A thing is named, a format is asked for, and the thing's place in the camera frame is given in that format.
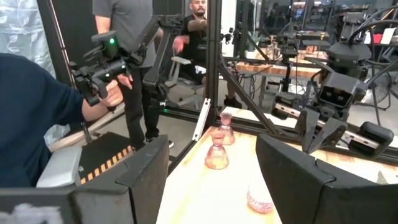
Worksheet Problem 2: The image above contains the round floor fan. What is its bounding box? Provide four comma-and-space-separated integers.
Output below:
368, 70, 398, 110

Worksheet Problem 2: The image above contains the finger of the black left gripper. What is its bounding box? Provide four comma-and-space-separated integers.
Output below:
295, 107, 322, 154
307, 118, 348, 155

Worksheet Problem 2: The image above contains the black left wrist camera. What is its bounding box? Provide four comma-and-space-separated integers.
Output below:
318, 73, 368, 110

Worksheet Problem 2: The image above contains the black aluminium table frame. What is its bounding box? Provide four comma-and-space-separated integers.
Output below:
155, 0, 398, 175

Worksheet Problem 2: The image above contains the person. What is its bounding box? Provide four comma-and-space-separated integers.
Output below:
92, 0, 175, 150
172, 0, 243, 110
0, 52, 125, 187

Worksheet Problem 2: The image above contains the pink glass candle holder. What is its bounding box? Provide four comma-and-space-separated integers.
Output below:
204, 130, 230, 170
217, 111, 236, 146

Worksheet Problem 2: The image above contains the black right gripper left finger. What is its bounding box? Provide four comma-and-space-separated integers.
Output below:
0, 134, 171, 224

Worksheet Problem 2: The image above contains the green plant in white pot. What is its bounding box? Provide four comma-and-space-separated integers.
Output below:
244, 30, 262, 60

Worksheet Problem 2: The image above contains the person's hand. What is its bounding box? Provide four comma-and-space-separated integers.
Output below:
99, 79, 125, 108

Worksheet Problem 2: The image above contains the black mat with orange stripes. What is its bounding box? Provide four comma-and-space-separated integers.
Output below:
77, 132, 137, 186

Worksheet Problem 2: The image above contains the background wooden table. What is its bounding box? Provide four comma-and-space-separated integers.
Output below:
235, 60, 323, 79

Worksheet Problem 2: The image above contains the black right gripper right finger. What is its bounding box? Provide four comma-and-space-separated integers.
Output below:
254, 133, 398, 224

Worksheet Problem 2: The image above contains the grey office chair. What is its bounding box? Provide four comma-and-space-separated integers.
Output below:
164, 55, 208, 110

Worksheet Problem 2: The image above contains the white aluminium bracket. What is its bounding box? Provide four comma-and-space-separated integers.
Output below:
192, 98, 211, 142

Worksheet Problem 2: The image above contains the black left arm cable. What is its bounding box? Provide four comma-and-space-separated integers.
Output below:
346, 6, 398, 46

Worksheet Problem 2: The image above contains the white leaf-pattern curtain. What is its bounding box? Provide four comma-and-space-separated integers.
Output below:
0, 0, 57, 78

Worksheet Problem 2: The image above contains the pink patterned candle tin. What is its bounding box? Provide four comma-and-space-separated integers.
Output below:
246, 183, 276, 215

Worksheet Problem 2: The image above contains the light grey seat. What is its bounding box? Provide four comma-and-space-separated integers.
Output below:
35, 146, 83, 189

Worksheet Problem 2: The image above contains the person's forearm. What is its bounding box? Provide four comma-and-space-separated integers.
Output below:
82, 93, 108, 122

